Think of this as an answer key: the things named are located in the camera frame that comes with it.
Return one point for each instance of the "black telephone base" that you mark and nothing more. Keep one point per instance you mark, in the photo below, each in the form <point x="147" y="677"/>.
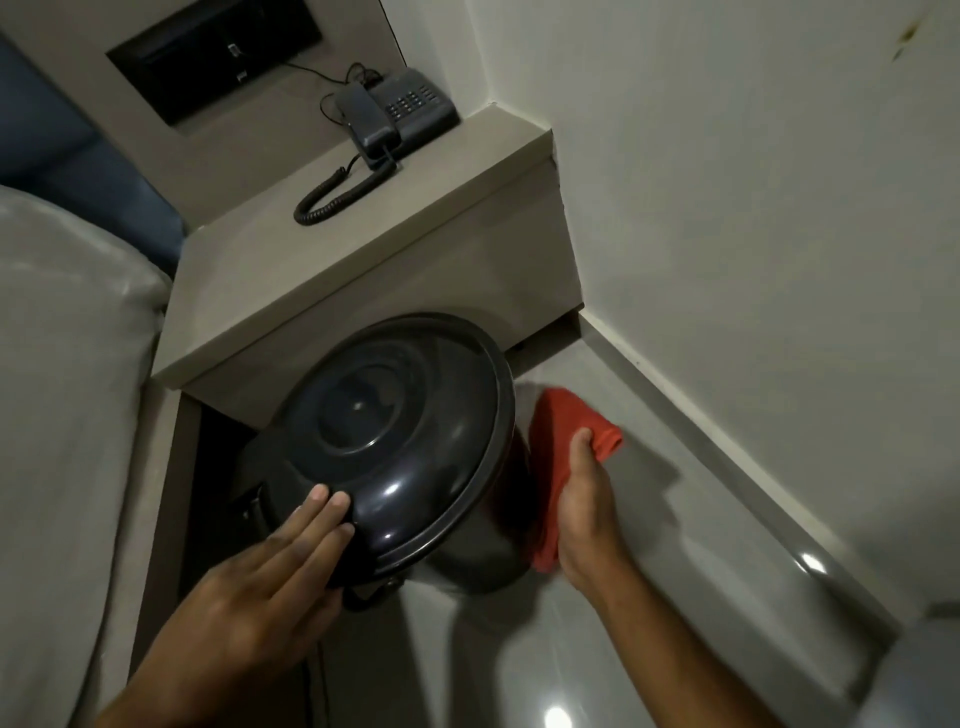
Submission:
<point x="420" y="105"/>

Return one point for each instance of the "black telephone handset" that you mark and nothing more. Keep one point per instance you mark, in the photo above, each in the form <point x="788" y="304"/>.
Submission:
<point x="364" y="120"/>

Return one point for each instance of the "person's right hand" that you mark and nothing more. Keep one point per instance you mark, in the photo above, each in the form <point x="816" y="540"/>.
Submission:
<point x="589" y="525"/>

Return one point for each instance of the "beige bed frame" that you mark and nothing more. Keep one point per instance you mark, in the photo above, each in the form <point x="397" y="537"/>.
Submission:
<point x="161" y="487"/>

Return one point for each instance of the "black wall switch panel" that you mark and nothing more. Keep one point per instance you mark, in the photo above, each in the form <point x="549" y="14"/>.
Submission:
<point x="210" y="56"/>

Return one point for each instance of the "red cloth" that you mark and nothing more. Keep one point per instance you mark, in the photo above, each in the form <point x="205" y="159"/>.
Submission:
<point x="559" y="427"/>

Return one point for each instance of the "person's left hand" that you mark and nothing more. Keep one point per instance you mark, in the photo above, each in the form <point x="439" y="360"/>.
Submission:
<point x="247" y="600"/>

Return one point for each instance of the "person's right thumb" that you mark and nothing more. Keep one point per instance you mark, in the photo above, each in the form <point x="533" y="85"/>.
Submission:
<point x="583" y="450"/>

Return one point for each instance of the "person's left middle finger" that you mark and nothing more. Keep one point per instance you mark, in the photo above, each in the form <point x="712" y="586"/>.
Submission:
<point x="326" y="521"/>

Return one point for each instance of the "person's left thumb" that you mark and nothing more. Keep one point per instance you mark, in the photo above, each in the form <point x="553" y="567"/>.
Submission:
<point x="331" y="609"/>

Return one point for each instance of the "blue headboard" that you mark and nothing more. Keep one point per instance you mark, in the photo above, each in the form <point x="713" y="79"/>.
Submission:
<point x="67" y="165"/>

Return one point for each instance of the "person's right forearm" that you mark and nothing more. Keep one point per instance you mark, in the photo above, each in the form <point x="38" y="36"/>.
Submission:
<point x="667" y="652"/>

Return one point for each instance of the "black lidded trash bin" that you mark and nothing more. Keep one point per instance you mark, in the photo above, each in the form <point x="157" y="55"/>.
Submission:
<point x="405" y="435"/>

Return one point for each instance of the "grey bedside table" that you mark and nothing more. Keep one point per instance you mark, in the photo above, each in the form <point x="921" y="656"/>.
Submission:
<point x="360" y="262"/>

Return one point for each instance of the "white bed mattress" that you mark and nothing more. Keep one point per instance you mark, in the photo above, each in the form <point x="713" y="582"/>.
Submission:
<point x="64" y="412"/>

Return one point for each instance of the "grey baseboard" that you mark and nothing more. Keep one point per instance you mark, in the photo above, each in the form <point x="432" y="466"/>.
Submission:
<point x="742" y="465"/>

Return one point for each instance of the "grey rounded object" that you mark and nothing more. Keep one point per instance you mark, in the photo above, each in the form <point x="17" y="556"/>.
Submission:
<point x="919" y="675"/>

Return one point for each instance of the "person's left forearm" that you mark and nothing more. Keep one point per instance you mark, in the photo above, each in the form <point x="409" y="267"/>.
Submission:
<point x="169" y="697"/>

